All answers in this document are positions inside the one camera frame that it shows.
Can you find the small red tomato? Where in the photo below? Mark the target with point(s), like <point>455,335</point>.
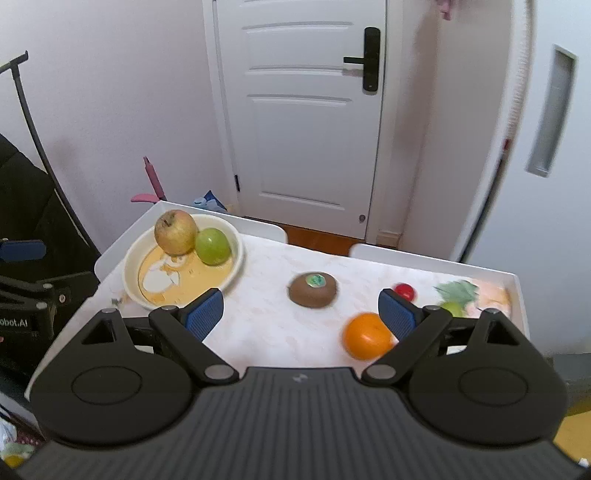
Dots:
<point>406,291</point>

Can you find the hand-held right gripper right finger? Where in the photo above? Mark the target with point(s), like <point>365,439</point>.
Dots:
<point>396,314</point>

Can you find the shiny green apple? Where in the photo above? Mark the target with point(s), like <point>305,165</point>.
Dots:
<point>213,247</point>

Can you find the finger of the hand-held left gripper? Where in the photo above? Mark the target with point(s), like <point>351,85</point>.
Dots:
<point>51,288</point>
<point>23,250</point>

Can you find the white tray table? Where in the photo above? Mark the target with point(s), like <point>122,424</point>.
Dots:
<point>277,323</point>

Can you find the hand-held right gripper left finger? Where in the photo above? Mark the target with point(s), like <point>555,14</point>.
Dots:
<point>205,314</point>

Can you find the black fabric seat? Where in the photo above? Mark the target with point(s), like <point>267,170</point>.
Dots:
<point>32,203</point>

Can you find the brown kiwi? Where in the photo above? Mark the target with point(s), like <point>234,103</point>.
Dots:
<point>313,291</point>

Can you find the yellow red apple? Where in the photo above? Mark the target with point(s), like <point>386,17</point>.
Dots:
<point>175,230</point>

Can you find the black curved stand pole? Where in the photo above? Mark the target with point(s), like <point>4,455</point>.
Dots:
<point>40,146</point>

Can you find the orange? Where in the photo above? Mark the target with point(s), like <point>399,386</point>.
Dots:
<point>367,337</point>

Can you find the dull green round fruit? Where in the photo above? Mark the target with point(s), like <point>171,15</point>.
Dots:
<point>451,308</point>

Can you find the white panelled door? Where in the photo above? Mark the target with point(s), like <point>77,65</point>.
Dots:
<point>300,152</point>

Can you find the white sliding door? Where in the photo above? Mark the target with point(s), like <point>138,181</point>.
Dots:
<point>517,221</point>

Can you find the blue plastic bag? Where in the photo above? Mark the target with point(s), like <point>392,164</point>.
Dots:
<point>214,202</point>

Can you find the cream ceramic bowl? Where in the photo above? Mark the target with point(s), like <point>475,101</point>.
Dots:
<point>157,279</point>

